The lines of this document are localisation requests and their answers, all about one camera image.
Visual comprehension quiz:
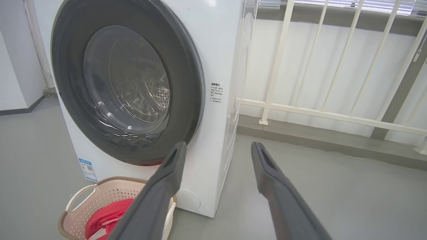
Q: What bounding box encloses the red and white garment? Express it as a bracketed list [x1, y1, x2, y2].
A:
[85, 199, 135, 240]

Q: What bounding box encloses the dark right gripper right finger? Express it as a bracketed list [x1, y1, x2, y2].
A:
[251, 142, 332, 240]

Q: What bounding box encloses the white front-load washing machine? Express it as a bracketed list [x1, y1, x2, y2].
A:
[33, 0, 259, 219]

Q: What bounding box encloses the cream laundry basket brown rim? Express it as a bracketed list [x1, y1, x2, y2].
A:
[58, 177, 176, 240]

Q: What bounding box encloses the blue energy label sticker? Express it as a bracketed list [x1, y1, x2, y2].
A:
[78, 158, 98, 182]

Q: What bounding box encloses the white metal railing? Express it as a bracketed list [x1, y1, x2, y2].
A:
[235, 0, 427, 155]

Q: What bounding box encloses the black round glass washer door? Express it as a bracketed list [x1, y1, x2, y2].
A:
[51, 0, 205, 166]

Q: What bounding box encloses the small printed text label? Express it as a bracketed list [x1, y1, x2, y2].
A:
[210, 83, 223, 104]

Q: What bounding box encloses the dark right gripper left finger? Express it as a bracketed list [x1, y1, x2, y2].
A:
[108, 141, 187, 240]

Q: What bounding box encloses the round white filter cover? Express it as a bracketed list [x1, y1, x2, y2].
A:
[175, 188, 201, 211]

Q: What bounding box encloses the perforated steel washer drum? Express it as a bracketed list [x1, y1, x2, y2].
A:
[110, 65, 170, 125]

